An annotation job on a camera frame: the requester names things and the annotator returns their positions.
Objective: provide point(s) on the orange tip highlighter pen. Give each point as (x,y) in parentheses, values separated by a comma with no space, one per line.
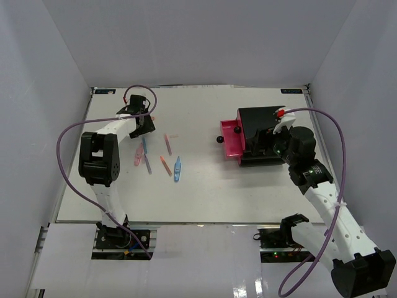
(167,168)

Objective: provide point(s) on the blue correction tape pen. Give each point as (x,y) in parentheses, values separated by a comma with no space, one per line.
(177,170)

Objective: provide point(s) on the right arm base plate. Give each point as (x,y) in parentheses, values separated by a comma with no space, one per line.
(272,238)

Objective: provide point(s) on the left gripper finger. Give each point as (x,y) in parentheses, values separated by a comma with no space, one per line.
(144,125)
(134,134)

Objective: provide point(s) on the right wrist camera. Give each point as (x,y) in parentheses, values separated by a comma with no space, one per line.
(284,118)

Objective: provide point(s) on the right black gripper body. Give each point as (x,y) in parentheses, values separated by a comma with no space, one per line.
(280,146)

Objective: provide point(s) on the blue corner label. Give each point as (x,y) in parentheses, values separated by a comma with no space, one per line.
(291,91)
(105,91)

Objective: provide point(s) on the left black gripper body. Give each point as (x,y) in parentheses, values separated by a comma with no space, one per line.
(146,110)

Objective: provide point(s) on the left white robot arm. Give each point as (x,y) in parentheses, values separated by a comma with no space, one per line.
(99,157)

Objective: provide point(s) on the pink correction tape pen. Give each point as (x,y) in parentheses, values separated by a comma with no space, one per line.
(138,155)

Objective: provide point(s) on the blue corner label left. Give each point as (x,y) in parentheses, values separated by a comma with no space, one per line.
(105,91)

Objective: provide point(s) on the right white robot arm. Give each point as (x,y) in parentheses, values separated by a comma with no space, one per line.
(356,264)

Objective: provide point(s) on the black drawer organizer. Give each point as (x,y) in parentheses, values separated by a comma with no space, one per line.
(257,124)

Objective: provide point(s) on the pink drawer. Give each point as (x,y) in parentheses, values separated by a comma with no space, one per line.
(238,127)
(232,144)

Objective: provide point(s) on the blue corner label right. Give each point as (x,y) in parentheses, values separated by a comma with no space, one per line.
(291,91)

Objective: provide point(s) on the pink purple highlighter pen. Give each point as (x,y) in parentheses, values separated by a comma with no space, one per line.
(168,145)

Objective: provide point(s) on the pink top drawer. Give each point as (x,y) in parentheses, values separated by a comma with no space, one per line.
(238,127)

